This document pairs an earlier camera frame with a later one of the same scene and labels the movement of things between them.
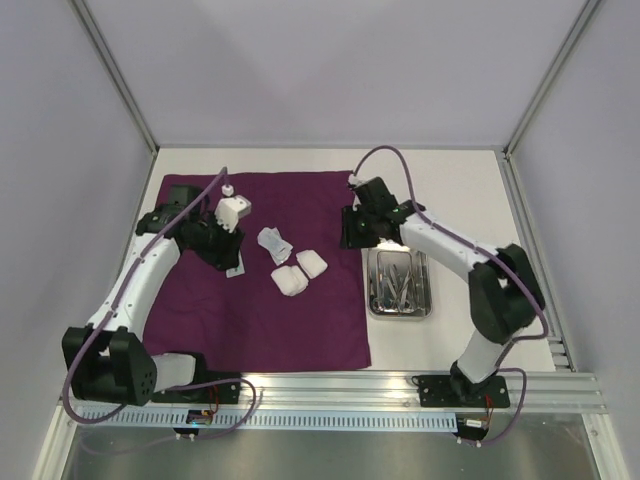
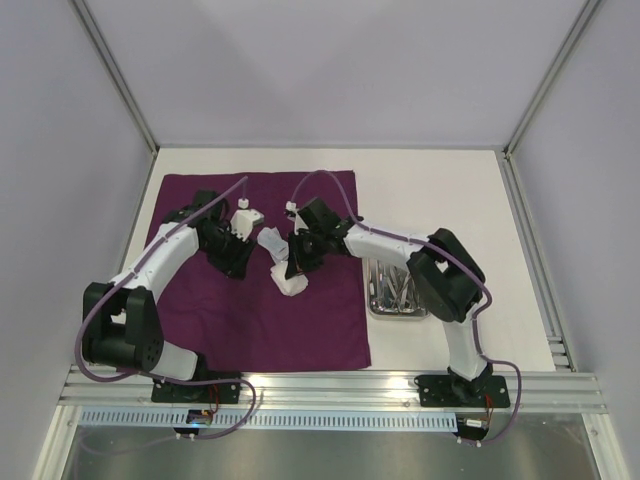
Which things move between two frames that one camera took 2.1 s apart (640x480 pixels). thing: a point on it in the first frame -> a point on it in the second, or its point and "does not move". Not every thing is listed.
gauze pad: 290,280 does not move
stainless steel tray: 399,285 does not move
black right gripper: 351,228 -> 298,251
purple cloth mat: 298,302 does not move
